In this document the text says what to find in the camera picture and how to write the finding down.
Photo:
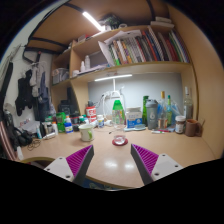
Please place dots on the grey shaker bottle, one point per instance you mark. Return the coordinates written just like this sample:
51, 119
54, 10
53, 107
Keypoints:
152, 115

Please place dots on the brown ceramic mug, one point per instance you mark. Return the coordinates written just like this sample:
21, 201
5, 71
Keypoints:
190, 128

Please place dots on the yellow-capped clear bottle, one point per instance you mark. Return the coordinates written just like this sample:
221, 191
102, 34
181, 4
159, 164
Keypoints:
162, 113

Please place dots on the white wall power outlet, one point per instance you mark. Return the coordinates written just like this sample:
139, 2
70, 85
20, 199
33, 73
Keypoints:
115, 94

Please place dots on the clear bottle with green cap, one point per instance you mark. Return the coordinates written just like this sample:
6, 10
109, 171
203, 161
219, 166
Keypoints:
118, 115

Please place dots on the brown jar with white lid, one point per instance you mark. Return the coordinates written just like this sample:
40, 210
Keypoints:
180, 125

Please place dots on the red and white canister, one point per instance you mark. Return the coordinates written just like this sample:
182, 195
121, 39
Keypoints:
91, 113

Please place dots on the white LED light bar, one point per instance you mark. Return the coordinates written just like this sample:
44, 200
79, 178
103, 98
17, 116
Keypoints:
113, 77

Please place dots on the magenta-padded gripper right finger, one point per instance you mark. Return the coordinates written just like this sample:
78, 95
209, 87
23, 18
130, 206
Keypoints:
148, 161

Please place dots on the hanging dark clothes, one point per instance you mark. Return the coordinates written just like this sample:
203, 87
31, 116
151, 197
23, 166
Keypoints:
25, 93

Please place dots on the white pill bottle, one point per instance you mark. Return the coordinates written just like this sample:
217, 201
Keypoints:
100, 121

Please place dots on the slim green-capped bottle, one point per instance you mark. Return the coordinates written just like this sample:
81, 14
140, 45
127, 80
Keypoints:
169, 113

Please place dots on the flat round red coaster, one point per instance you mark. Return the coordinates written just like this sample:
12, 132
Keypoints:
115, 143

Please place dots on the white ceiling light strip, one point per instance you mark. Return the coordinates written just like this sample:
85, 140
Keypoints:
93, 21

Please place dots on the wooden shelf unit with books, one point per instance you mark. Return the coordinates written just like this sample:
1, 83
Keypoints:
146, 50

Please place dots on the white and blue carton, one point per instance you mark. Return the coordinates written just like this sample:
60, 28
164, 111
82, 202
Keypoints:
134, 117

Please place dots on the green glass bottle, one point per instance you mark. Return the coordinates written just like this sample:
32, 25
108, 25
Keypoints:
145, 110

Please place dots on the light blue hairbrush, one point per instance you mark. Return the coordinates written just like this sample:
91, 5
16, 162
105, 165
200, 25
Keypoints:
136, 127

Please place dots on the green box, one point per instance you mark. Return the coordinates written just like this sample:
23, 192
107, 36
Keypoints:
60, 121

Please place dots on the clear glass bottle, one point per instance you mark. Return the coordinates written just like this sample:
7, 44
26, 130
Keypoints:
188, 106

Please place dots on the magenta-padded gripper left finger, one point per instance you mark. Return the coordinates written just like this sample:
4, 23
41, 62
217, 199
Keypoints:
78, 161

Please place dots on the red and green marker pen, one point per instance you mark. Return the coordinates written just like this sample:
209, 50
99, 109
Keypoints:
161, 131

